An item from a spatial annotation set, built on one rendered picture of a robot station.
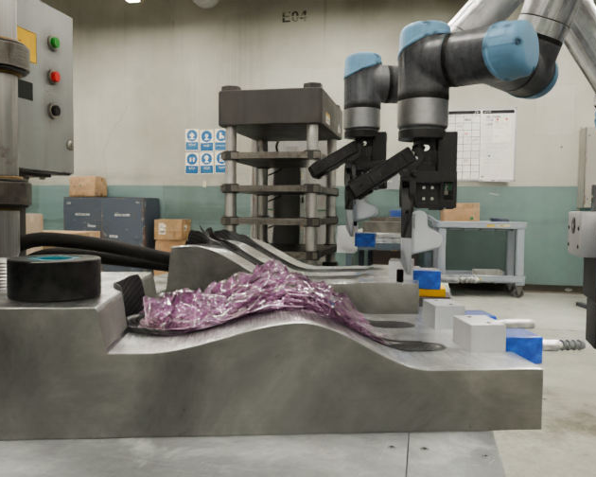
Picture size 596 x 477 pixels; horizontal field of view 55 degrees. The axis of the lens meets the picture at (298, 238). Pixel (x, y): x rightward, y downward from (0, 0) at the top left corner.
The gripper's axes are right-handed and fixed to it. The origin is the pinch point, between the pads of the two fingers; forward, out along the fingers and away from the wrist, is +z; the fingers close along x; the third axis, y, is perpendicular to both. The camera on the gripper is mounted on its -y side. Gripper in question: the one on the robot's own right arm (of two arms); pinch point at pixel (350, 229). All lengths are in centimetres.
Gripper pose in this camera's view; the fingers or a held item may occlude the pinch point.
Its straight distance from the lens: 117.8
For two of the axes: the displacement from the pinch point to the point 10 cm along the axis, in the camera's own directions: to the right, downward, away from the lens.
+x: 2.2, -0.5, 9.7
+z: -0.1, 10.0, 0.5
